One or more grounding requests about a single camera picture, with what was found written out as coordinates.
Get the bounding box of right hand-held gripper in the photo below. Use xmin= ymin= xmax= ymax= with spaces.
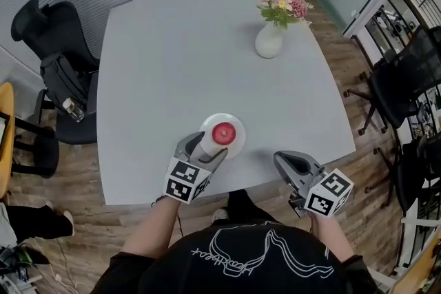
xmin=273 ymin=149 xmax=355 ymax=218

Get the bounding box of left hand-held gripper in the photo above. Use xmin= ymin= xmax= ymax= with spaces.
xmin=163 ymin=132 xmax=229 ymax=206

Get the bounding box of red apple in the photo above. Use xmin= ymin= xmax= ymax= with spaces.
xmin=212 ymin=121 xmax=237 ymax=146

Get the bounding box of white plate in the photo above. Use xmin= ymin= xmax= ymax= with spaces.
xmin=198 ymin=112 xmax=247 ymax=160

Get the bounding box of person's right forearm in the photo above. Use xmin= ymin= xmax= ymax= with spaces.
xmin=309 ymin=212 xmax=356 ymax=265

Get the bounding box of person's left forearm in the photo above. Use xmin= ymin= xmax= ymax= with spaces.
xmin=120 ymin=195 xmax=181 ymax=262

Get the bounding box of person's black trouser leg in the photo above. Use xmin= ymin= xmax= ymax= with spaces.
xmin=226 ymin=188 xmax=278 ymax=228

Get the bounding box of person's light shoe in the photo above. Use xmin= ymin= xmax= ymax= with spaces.
xmin=211 ymin=207 xmax=230 ymax=224

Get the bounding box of person's black printed t-shirt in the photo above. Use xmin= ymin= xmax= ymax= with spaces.
xmin=99 ymin=222 xmax=382 ymax=294

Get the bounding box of white vase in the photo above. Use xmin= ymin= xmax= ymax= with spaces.
xmin=254 ymin=22 xmax=285 ymax=59

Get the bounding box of black mesh office chair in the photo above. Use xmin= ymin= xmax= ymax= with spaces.
xmin=365 ymin=136 xmax=441 ymax=218
xmin=344 ymin=25 xmax=441 ymax=136

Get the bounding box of clear water bottle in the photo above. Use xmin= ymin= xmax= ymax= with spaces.
xmin=62 ymin=97 xmax=85 ymax=123

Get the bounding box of pink and yellow flower bouquet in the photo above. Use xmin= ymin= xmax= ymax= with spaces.
xmin=256 ymin=0 xmax=315 ymax=30

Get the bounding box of black backpack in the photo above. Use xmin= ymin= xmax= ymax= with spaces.
xmin=39 ymin=52 xmax=92 ymax=115

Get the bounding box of black stool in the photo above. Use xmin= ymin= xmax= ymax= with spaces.
xmin=11 ymin=116 xmax=60 ymax=180

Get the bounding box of black high-back office chair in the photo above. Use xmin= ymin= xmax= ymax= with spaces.
xmin=10 ymin=0 xmax=101 ymax=145

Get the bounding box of yellow wooden round table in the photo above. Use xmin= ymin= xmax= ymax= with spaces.
xmin=0 ymin=81 xmax=17 ymax=201

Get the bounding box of black framed board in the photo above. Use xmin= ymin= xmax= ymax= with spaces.
xmin=0 ymin=111 xmax=12 ymax=160

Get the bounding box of white floor cable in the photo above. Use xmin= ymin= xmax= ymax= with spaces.
xmin=48 ymin=237 xmax=82 ymax=294

